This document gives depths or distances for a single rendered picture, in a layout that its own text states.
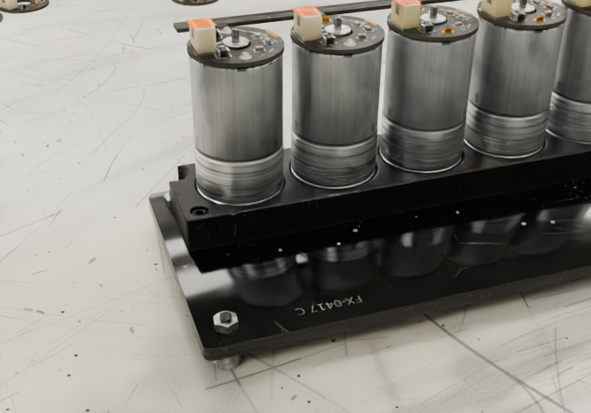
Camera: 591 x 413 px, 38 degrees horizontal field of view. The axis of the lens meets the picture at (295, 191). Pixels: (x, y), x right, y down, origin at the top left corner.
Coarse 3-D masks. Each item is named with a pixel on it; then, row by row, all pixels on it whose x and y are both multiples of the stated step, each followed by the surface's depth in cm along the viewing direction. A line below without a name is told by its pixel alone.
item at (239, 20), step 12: (384, 0) 25; (420, 0) 25; (432, 0) 25; (444, 0) 25; (456, 0) 25; (264, 12) 24; (276, 12) 24; (288, 12) 24; (324, 12) 24; (336, 12) 24; (348, 12) 24; (180, 24) 23; (216, 24) 23; (228, 24) 23; (240, 24) 23; (252, 24) 24
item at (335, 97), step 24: (312, 72) 22; (336, 72) 22; (360, 72) 22; (312, 96) 23; (336, 96) 22; (360, 96) 23; (312, 120) 23; (336, 120) 23; (360, 120) 23; (312, 144) 23; (336, 144) 23; (360, 144) 23; (312, 168) 24; (336, 168) 24; (360, 168) 24
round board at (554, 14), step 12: (516, 0) 25; (528, 0) 25; (540, 0) 25; (480, 12) 24; (516, 12) 24; (540, 12) 24; (552, 12) 24; (564, 12) 24; (504, 24) 24; (516, 24) 23; (528, 24) 23; (540, 24) 23; (552, 24) 23
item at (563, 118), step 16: (576, 16) 25; (576, 32) 25; (560, 48) 26; (576, 48) 25; (560, 64) 26; (576, 64) 25; (560, 80) 26; (576, 80) 25; (560, 96) 26; (576, 96) 26; (560, 112) 26; (576, 112) 26; (560, 128) 26; (576, 128) 26
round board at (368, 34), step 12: (324, 24) 23; (348, 24) 23; (360, 24) 23; (372, 24) 23; (324, 36) 22; (348, 36) 23; (360, 36) 22; (372, 36) 23; (312, 48) 22; (324, 48) 22; (336, 48) 22; (348, 48) 22; (360, 48) 22; (372, 48) 22
